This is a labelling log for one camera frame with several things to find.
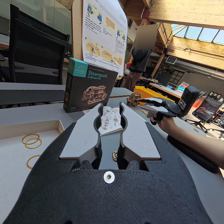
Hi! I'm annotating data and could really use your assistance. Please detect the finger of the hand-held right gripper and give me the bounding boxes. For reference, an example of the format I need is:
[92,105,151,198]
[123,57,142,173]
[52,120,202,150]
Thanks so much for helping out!
[138,97,165,106]
[139,104,166,119]

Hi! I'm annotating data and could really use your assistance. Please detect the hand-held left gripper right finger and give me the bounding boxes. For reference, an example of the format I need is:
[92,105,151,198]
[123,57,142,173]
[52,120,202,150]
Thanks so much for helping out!
[119,102,161,171]

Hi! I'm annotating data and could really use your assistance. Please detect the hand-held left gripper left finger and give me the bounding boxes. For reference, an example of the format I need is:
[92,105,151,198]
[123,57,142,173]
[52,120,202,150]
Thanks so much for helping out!
[59,103,103,169]

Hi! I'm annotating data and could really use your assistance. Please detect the person's right forearm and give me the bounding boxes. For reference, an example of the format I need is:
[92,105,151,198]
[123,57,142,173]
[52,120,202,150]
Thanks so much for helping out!
[167,121,224,170]

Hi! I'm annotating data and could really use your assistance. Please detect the assembled wooden mechanical model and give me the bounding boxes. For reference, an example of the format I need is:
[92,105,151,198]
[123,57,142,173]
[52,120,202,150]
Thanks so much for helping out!
[126,93,142,107]

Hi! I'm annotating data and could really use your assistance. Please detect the black model kit box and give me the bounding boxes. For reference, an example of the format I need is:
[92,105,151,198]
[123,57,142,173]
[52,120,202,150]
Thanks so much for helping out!
[63,57,118,113]

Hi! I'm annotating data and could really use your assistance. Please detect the person's right hand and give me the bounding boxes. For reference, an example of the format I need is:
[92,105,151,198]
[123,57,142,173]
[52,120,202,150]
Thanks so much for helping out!
[150,116,177,133]

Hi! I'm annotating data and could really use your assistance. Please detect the yellow plastic bin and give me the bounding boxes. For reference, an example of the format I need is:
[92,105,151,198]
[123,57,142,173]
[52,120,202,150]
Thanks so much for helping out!
[133,86,175,105]

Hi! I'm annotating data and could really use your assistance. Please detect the long background table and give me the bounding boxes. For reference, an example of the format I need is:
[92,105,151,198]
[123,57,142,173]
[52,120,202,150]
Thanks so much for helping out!
[150,82,183,98]

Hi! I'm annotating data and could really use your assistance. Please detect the stack of colourful trays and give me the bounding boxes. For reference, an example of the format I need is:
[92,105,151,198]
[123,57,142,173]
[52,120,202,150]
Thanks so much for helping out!
[175,82,190,93]

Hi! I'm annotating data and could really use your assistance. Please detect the open instruction booklet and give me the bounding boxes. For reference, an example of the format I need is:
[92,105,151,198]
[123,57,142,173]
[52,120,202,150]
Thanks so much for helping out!
[82,106,124,136]

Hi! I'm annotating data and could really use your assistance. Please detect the black wheeled office chair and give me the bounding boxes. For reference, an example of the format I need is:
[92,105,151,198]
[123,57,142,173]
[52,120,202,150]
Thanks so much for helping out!
[208,115,224,138]
[185,95,224,133]

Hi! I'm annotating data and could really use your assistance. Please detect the black wrist rest pad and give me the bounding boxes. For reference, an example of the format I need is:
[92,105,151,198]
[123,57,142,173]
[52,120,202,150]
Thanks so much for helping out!
[167,134,221,173]

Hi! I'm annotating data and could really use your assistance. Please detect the yellow rubber band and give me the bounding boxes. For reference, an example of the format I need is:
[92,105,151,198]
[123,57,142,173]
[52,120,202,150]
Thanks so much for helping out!
[27,154,41,169]
[22,134,40,145]
[25,138,42,149]

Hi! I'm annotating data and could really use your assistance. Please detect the black desk divider panel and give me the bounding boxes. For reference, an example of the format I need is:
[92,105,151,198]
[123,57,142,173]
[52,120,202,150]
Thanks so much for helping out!
[0,90,65,105]

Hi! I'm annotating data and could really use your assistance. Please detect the shallow white cardboard tray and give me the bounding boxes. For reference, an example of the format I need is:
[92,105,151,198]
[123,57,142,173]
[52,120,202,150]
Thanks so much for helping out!
[0,120,65,210]

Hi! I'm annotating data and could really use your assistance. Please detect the skylight windows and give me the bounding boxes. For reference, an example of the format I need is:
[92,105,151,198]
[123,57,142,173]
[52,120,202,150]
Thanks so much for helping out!
[171,24,224,45]

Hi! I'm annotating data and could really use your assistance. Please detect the printed instruction sheet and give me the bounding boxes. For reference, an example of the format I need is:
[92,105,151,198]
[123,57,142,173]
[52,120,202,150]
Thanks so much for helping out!
[82,0,128,77]

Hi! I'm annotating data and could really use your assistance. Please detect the instruction poster on board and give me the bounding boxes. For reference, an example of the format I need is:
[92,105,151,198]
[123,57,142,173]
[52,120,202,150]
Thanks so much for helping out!
[71,0,128,80]

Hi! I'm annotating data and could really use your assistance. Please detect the black mesh office chair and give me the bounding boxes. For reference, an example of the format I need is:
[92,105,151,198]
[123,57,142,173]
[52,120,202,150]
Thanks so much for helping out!
[8,4,70,85]

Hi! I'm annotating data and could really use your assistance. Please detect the silver ventilation duct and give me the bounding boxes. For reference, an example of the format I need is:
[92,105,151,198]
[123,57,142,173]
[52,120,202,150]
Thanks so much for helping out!
[175,59,224,82]

